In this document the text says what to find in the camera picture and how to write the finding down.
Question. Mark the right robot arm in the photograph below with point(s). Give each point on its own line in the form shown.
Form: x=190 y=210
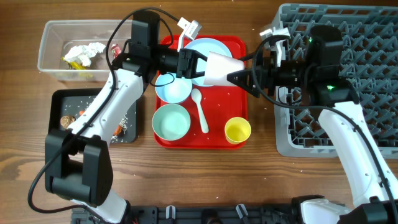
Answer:
x=335 y=103

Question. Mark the white tissue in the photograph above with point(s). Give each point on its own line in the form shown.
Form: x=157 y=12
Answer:
x=82 y=54

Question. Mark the mint green bowl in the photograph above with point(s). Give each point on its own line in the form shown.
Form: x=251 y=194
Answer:
x=171 y=122

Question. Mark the orange carrot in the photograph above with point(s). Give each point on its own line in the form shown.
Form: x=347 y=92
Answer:
x=118 y=130

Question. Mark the black food waste tray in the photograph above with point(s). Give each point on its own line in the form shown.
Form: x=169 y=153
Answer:
x=54 y=120

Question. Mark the white plastic spoon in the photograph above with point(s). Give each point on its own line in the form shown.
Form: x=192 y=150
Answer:
x=196 y=97

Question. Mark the red serving tray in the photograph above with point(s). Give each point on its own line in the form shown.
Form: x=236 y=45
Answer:
x=220 y=103

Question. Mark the pink plastic cup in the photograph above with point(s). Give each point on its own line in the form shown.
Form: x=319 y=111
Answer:
x=218 y=67

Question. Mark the grey dishwasher rack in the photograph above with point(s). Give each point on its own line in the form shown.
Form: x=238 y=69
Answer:
x=368 y=61

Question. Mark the clear plastic waste bin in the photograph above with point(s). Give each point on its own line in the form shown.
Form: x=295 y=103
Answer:
x=60 y=36

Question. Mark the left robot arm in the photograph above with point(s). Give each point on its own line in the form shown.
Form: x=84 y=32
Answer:
x=77 y=162

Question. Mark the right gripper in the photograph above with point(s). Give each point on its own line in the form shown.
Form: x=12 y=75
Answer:
x=268 y=73

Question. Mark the yellow plastic cup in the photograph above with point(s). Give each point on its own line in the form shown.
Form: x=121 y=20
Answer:
x=237 y=130

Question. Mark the brown food ball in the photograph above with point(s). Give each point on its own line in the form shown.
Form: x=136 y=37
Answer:
x=66 y=120

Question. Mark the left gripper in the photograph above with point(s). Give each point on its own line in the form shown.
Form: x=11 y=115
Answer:
x=190 y=71

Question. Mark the snack wrapper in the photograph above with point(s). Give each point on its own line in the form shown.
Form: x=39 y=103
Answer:
x=115 y=50

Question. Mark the white rice pile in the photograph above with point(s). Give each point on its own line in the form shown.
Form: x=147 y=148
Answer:
x=71 y=105

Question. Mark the light blue bowl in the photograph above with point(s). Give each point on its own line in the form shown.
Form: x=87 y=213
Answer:
x=171 y=89

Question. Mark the light blue plate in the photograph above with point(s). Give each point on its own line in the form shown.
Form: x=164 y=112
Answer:
x=204 y=46

